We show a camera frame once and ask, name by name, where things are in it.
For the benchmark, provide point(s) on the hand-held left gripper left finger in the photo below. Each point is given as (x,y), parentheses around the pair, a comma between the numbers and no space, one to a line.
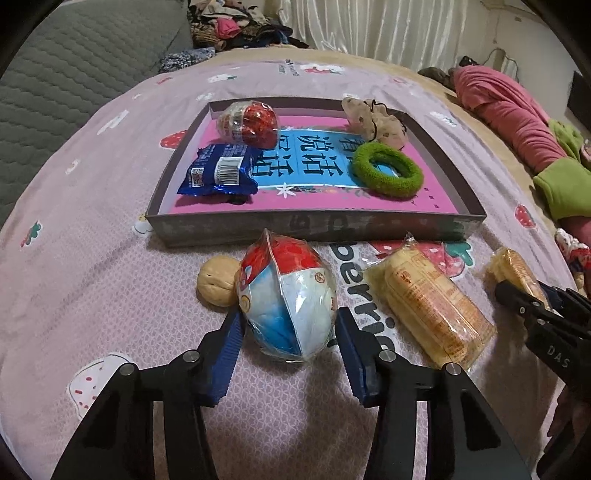
(226,364)

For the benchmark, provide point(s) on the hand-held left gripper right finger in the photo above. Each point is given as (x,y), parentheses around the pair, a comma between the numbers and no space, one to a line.
(355,364)

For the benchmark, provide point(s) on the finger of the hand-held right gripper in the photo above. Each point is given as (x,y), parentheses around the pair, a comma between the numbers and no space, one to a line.
(521,302)
(572,304)

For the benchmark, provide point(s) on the small yellow biscuit packet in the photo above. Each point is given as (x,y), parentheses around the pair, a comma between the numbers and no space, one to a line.
(512,270)

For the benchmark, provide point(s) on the blue-red egg toy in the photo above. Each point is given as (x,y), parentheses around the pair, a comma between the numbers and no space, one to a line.
(286,295)

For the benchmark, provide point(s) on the shallow grey cardboard tray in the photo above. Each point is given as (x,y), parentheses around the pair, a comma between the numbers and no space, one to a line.
(314,228)

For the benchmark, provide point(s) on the blue snack packet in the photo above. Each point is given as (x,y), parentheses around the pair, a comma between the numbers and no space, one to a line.
(217,170)

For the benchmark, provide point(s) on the person's right hand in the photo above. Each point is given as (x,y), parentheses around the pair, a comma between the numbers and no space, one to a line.
(572,415)

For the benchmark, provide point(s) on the red white printed cloth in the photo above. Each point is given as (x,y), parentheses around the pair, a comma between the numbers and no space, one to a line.
(572,254)

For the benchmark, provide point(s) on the walnut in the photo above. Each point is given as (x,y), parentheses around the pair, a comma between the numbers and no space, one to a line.
(214,284)

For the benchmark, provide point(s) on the large yellow biscuit packet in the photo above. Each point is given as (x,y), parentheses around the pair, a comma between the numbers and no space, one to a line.
(429,304)

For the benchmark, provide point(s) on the green fleece garment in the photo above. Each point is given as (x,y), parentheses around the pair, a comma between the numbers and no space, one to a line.
(565,184)

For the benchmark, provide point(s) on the pink blanket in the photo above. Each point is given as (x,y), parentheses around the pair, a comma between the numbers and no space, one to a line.
(503,106)

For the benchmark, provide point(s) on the pink book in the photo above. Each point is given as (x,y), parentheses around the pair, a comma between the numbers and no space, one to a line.
(318,161)

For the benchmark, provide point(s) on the beige dotted scrunchie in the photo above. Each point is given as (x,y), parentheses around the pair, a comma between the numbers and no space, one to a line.
(374,122)

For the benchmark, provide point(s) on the white curved tube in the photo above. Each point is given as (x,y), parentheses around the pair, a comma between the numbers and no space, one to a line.
(505,60)

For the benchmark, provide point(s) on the red toy egg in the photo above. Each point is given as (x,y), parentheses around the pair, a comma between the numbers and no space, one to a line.
(251,122)

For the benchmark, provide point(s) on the brown cloth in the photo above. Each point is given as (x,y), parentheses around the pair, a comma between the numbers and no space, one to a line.
(436,74)

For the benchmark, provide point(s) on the blue floral cloth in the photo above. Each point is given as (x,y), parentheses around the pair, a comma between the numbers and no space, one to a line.
(187,59)

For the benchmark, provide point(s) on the white satin curtain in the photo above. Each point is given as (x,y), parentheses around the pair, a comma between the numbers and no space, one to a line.
(369,27)

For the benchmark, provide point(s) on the grey quilted cover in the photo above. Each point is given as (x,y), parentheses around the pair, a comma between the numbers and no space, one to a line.
(83,69)

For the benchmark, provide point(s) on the pile of clothes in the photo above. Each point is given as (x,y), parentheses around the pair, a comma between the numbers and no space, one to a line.
(235,25)

